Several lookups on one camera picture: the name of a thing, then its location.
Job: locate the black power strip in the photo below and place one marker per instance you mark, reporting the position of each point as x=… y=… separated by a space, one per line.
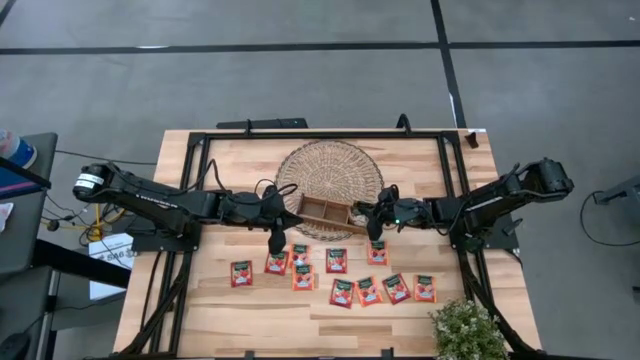
x=260 y=123

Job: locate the black table clamp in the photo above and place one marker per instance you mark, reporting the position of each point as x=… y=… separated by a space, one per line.
x=471 y=140

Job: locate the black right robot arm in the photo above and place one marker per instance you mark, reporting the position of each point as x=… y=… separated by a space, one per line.
x=500 y=197

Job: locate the black desk crossbar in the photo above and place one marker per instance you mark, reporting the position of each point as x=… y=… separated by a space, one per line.
x=80 y=262

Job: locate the black table edge bracket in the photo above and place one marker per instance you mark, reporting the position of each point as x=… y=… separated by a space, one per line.
x=387 y=354
x=248 y=355

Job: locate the wooden tea organizer box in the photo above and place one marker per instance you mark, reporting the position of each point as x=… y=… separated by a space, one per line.
x=325 y=212

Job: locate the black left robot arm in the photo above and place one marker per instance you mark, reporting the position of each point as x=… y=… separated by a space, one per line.
x=150 y=200

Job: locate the round woven placemat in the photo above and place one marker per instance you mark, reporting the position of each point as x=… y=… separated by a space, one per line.
x=330 y=165

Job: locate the blue and white bottle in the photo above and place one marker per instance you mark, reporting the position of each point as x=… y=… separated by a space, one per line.
x=15 y=150

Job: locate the orange tea packet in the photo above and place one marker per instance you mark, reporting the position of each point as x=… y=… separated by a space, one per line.
x=300 y=254
x=303 y=278
x=377 y=252
x=425 y=288
x=369 y=291

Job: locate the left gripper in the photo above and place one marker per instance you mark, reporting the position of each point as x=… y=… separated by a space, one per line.
x=275 y=210

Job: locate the blue binder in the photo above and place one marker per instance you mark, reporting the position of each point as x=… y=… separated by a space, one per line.
x=15 y=182

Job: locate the white tissue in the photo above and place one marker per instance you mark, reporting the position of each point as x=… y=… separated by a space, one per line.
x=4 y=216

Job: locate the red tea packet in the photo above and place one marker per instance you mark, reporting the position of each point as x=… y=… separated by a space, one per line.
x=342 y=293
x=241 y=273
x=276 y=262
x=396 y=288
x=336 y=260

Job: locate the white printed paper sheet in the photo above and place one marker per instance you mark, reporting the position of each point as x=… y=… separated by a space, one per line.
x=107 y=250

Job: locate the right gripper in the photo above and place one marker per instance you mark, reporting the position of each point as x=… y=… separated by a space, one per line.
x=400 y=212

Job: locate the black aluminium table frame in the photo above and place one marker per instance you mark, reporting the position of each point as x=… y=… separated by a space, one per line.
x=325 y=135

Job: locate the black computer mouse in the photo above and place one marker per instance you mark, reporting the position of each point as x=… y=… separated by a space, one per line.
x=12 y=346

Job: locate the grey side table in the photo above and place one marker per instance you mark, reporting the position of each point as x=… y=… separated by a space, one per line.
x=30 y=225
x=25 y=310

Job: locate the green plant white flowers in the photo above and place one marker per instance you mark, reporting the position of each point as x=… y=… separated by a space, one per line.
x=467 y=330

